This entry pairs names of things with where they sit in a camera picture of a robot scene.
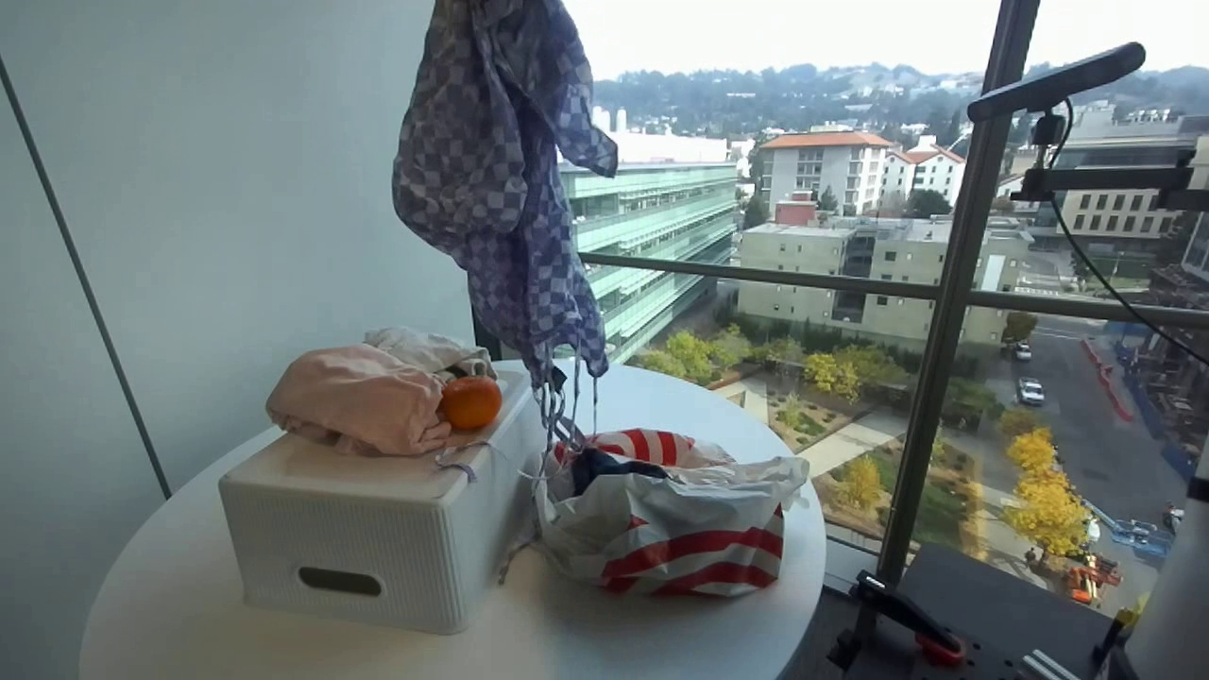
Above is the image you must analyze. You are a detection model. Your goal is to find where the red white plastic bag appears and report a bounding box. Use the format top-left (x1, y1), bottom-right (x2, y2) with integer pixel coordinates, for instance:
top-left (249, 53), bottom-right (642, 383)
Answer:
top-left (537, 429), bottom-right (804, 599)

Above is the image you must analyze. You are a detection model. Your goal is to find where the orange fruit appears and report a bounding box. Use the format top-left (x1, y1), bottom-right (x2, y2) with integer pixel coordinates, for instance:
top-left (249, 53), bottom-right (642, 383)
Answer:
top-left (438, 379), bottom-right (501, 436)

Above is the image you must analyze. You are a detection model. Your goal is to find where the black camera tripod stand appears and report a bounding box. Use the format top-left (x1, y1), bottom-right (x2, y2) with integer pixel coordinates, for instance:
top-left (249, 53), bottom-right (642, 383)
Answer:
top-left (827, 0), bottom-right (1143, 672)

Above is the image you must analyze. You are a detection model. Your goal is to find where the dark navy clothing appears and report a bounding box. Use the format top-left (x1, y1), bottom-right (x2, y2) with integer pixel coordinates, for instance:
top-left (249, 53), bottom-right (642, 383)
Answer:
top-left (570, 449), bottom-right (665, 493)

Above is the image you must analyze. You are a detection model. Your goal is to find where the pink beige cloth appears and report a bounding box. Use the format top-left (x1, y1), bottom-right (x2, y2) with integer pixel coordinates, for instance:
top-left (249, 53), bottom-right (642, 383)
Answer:
top-left (267, 343), bottom-right (452, 458)

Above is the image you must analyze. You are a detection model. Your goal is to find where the blue white checkered cloth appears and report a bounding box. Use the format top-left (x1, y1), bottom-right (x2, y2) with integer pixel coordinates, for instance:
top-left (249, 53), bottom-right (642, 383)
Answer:
top-left (391, 0), bottom-right (621, 379)

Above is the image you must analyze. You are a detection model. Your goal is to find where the white grey cloth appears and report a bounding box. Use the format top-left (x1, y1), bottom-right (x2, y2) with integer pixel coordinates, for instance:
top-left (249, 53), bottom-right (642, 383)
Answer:
top-left (367, 330), bottom-right (493, 379)

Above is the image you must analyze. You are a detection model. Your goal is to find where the white storage box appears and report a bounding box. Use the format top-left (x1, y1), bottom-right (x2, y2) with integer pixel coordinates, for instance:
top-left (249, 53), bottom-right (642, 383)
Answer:
top-left (218, 362), bottom-right (545, 636)

